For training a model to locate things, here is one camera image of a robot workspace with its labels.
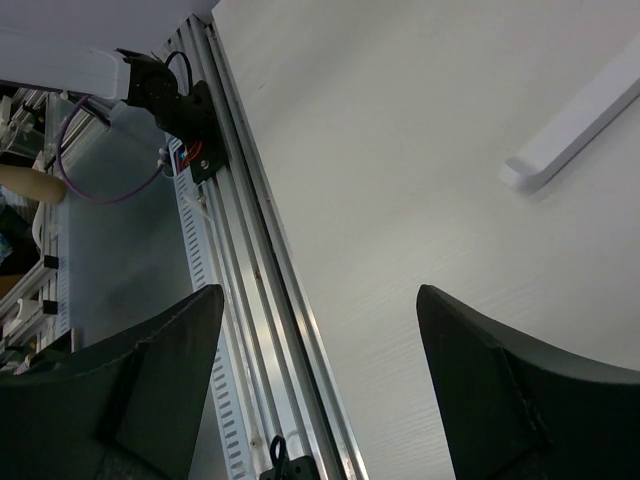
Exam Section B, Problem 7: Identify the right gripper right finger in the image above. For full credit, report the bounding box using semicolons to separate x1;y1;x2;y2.
417;285;639;479

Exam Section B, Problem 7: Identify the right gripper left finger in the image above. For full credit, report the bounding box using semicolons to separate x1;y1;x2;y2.
1;285;224;479

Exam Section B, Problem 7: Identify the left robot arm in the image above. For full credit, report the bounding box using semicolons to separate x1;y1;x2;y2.
1;30;214;143

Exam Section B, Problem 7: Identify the metal clothes rack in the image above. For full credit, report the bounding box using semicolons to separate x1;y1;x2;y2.
499;39;639;193

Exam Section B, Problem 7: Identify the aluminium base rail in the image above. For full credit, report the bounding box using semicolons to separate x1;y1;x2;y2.
166;16;367;479

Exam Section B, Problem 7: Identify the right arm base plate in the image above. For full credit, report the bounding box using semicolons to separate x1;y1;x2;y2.
259;435;320;480

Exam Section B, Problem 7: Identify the slotted cable duct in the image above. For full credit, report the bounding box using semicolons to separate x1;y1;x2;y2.
168;138;254;479

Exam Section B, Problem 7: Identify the wooden handle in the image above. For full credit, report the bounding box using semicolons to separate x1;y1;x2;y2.
1;164;67;204

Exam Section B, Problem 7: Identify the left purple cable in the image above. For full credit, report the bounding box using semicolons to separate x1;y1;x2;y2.
54;94;169;205

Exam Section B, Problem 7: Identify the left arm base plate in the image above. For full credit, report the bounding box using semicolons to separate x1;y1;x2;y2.
186;80;229;184

